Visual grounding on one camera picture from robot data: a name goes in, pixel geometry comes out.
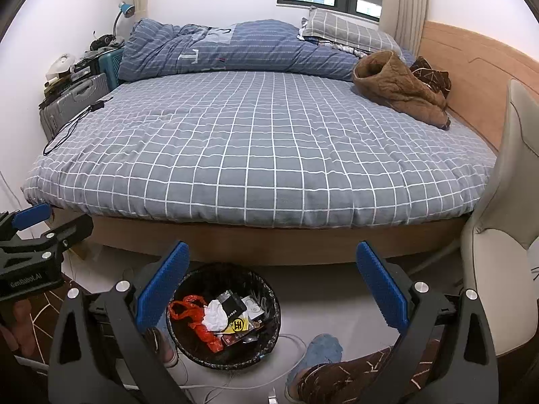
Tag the brown patterned cloth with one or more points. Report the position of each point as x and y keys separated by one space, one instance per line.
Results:
x=433 y=75

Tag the grey hard suitcase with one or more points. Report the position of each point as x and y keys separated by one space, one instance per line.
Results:
x=71 y=96

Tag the black trash bin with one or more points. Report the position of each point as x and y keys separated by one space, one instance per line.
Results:
x=252 y=277

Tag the white wrapper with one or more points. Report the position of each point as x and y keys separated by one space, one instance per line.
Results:
x=215 y=314

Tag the grey checked bed sheet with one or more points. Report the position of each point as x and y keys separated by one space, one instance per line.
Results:
x=252 y=155

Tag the blue desk lamp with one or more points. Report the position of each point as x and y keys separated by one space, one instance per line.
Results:
x=126 y=8

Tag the beige chair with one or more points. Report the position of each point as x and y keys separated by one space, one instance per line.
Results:
x=505 y=219

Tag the red plastic bag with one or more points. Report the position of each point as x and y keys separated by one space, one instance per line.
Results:
x=189 y=307

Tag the person's left hand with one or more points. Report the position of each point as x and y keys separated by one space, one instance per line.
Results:
x=17 y=324

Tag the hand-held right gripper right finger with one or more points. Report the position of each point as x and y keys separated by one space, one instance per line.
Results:
x=383 y=286

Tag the brown fleece jacket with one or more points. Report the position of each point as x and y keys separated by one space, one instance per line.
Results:
x=396 y=84

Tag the black bundled object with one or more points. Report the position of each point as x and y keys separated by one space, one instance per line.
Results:
x=105 y=42

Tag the yellow white packet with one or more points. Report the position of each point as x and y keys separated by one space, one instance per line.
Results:
x=238 y=325

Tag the blue striped duvet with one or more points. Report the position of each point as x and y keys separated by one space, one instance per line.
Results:
x=252 y=46

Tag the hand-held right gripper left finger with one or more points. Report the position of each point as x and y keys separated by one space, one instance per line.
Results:
x=162 y=286

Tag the white rounded object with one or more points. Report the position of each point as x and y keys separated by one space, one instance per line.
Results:
x=61 y=63

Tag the wooden headboard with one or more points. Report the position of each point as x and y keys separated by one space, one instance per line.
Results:
x=471 y=75

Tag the black packet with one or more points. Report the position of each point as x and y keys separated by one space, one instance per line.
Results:
x=233 y=305

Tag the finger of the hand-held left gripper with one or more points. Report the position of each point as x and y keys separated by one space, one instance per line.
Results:
x=71 y=229
x=31 y=214

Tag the teal suitcase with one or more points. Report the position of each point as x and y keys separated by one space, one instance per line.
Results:
x=113 y=67

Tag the wooden bed frame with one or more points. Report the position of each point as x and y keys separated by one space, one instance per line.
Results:
x=294 y=244

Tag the grey checked pillow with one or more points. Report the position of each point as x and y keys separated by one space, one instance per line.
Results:
x=349 y=29

